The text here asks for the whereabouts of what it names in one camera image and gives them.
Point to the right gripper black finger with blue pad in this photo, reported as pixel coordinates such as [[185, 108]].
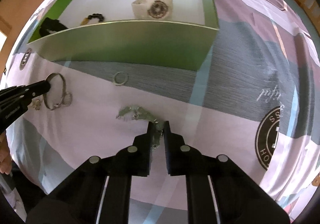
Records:
[[98, 191], [218, 191]]

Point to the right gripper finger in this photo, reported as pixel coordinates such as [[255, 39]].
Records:
[[37, 89]]

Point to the white wrist watch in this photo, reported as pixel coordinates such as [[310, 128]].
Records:
[[152, 9]]

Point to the person's left hand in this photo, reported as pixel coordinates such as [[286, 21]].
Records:
[[5, 157]]

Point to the black object in box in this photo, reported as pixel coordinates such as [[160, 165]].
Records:
[[50, 26]]

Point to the patchwork pink grey bedsheet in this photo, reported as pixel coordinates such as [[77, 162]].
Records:
[[255, 99]]

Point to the wooden bed headboard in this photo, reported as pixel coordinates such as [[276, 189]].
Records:
[[20, 1]]

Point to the green cardboard box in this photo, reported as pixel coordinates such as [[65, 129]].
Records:
[[107, 30]]

